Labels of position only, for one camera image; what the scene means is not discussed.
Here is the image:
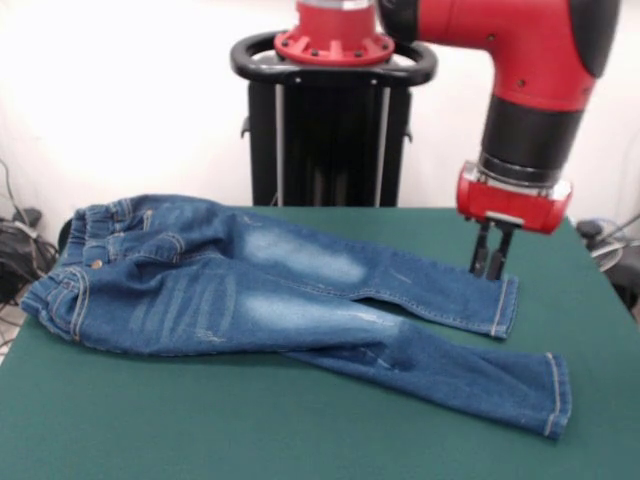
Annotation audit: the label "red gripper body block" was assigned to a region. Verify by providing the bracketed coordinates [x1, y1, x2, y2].
[454, 159, 574, 235]

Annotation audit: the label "dark green table cloth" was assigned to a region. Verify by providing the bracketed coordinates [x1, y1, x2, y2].
[0, 203, 640, 480]

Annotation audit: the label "tangle of black cables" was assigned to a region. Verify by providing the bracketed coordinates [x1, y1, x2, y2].
[0, 159, 60, 351]

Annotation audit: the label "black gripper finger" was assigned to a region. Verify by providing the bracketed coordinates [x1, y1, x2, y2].
[468, 220, 494, 277]
[485, 225, 515, 281]

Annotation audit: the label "blue denim jeans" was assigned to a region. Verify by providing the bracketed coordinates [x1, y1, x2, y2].
[19, 193, 573, 441]

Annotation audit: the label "black floor equipment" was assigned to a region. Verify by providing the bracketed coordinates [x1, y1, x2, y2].
[609, 259, 640, 321]

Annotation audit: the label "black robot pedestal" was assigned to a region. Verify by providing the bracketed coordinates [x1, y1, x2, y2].
[229, 29, 439, 207]

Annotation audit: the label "tangle of cables with adapter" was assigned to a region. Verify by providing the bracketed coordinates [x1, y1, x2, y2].
[574, 213, 640, 274]

